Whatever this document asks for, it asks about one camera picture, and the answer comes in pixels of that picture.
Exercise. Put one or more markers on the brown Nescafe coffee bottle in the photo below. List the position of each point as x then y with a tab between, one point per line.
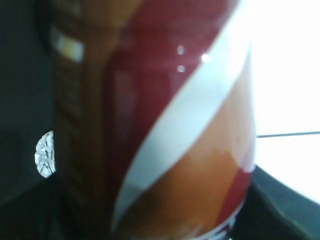
154	127

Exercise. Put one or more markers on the clear green-label water bottle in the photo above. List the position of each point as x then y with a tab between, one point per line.
44	156

